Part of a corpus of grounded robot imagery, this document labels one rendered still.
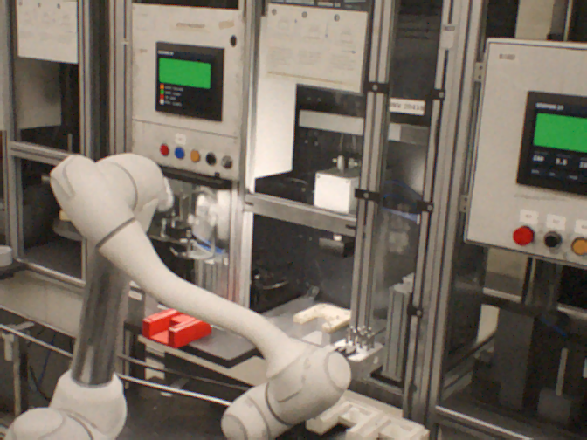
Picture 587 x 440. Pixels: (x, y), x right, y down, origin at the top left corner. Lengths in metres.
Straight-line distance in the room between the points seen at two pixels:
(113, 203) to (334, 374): 0.55
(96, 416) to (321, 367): 0.66
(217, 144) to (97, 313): 0.65
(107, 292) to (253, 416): 0.47
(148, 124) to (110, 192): 0.83
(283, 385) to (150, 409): 0.98
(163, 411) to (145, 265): 0.90
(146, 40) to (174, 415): 1.09
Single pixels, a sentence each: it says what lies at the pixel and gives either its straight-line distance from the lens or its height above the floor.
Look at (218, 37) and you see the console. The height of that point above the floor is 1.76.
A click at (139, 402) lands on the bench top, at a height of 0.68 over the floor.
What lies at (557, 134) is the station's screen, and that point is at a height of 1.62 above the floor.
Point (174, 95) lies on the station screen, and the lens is 2.34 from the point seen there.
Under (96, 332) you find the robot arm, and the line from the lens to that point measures 1.91.
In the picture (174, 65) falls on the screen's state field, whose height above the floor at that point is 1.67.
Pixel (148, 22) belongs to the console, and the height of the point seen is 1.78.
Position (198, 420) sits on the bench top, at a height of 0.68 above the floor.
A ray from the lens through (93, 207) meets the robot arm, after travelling 1.63.
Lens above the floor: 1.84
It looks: 15 degrees down
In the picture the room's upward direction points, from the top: 3 degrees clockwise
